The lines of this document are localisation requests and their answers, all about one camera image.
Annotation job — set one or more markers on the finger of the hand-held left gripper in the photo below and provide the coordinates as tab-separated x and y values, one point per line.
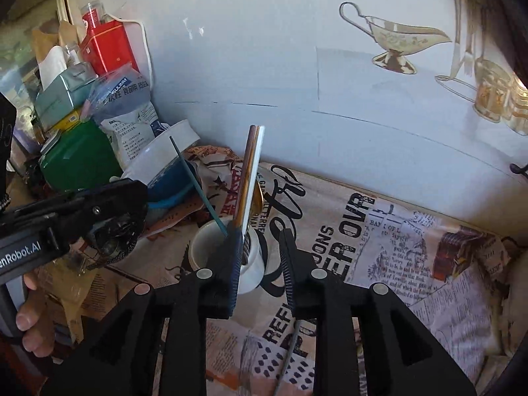
107	202

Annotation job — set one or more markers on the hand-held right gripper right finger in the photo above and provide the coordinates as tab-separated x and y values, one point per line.
286	265

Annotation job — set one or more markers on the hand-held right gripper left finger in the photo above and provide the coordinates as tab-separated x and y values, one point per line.
235	265

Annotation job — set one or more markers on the white cup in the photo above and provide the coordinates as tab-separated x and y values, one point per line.
252	274

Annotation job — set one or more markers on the brown and white chopsticks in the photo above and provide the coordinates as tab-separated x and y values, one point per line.
246	165

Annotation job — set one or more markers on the person's left hand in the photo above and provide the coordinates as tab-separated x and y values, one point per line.
39	321

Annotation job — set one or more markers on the green tin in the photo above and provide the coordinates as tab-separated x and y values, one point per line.
82	161

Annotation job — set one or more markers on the gold spoon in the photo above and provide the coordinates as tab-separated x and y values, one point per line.
260	202

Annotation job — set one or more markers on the blue plastic bowl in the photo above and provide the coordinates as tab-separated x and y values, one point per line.
173	185

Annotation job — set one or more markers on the white printed packet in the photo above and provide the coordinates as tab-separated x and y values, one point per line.
132	136

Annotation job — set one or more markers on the white and blue bowls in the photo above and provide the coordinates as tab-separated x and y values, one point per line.
165	148

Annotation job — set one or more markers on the newspaper print tablecloth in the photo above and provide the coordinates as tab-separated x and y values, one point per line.
371	264

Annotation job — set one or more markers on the grey metal utensil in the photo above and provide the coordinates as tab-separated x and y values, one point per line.
288	350

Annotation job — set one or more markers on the teal thin stick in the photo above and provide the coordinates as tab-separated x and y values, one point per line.
194	185

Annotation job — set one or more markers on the yellow box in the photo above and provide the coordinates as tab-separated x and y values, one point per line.
68	119

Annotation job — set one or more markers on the wooden chopstick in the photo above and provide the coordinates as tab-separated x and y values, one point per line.
252	165

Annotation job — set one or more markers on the blue and white packet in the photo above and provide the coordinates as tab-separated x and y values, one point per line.
119	95

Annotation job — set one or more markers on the teal tissue box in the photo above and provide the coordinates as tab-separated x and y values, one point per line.
62	95

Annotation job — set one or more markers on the red tin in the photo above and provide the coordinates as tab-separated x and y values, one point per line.
108	47

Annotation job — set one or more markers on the brown paper bag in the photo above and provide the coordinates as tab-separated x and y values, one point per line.
49	37

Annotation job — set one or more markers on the clear plastic bottle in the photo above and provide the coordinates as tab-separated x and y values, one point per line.
91	12

